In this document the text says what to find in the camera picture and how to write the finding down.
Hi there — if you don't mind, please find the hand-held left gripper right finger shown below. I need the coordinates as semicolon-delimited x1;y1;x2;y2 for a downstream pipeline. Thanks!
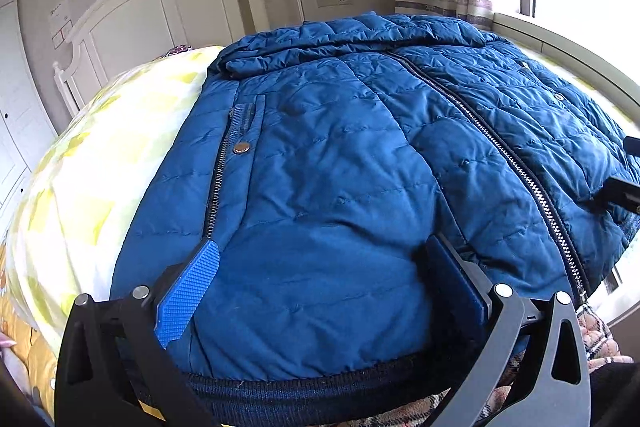
425;233;592;427

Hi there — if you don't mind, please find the cream window sill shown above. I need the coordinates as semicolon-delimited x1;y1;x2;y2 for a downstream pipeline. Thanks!
492;9;640;118

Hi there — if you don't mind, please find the white wardrobe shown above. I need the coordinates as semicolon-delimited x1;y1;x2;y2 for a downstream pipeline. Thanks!
0;0;58;218

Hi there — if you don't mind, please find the paper wall notice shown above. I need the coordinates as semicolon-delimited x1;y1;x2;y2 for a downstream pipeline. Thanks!
48;0;71;29

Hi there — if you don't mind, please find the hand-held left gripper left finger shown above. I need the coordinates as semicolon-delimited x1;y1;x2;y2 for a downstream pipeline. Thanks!
54;239;221;427

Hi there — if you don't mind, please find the orange cartoon bedsheet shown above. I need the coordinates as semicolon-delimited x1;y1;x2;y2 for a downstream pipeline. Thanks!
0;227;66;408

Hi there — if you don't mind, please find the yellow checked bedsheet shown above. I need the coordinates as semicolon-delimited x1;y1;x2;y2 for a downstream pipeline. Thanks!
10;44;633;348

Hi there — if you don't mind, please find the white bed headboard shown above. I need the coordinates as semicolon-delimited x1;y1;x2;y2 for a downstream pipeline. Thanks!
52;0;271;118

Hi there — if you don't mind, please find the blue quilted jacket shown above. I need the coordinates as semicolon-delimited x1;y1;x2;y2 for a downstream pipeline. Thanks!
110;11;640;427

